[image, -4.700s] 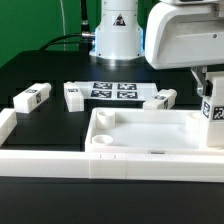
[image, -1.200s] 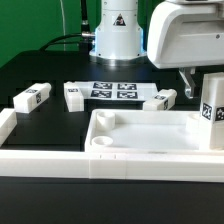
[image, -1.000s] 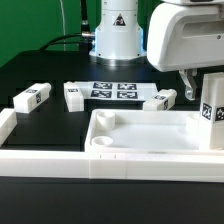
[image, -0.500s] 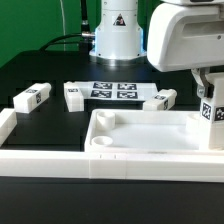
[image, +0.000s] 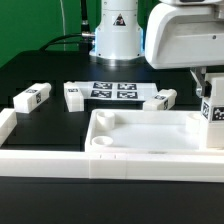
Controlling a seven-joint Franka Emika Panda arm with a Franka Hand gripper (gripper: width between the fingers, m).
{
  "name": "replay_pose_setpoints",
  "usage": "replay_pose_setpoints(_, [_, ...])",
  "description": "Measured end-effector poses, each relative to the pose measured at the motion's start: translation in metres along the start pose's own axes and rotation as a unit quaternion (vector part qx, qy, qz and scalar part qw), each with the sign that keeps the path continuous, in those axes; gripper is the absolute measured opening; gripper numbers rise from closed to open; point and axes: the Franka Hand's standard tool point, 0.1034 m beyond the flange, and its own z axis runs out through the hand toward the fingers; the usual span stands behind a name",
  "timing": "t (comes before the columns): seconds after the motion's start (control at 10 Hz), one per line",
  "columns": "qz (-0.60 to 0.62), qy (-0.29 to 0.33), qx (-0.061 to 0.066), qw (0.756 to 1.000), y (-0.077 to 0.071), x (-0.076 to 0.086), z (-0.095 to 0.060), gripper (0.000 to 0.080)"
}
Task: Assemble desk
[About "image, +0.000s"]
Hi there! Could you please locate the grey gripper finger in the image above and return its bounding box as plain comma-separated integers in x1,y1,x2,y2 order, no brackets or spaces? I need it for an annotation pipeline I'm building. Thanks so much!
190,67,212,98

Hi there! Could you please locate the black upright connector cable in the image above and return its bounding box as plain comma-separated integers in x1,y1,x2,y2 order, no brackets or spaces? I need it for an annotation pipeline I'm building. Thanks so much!
80,0,91,34

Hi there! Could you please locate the white thin cable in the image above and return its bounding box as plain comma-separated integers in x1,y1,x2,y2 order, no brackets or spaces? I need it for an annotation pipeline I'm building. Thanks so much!
59,0,67,52

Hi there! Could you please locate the white marker base sheet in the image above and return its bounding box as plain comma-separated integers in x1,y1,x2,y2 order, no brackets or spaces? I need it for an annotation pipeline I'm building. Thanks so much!
64,81,157,101

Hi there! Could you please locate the white U-shaped obstacle frame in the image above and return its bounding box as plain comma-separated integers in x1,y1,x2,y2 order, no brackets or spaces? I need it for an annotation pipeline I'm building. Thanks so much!
0,112,224,182

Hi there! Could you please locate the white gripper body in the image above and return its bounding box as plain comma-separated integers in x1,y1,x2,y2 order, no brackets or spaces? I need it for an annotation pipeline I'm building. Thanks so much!
145,0,224,69

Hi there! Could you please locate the white desk top tray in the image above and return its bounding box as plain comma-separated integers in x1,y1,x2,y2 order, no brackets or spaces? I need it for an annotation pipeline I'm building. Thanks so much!
84,108,224,154

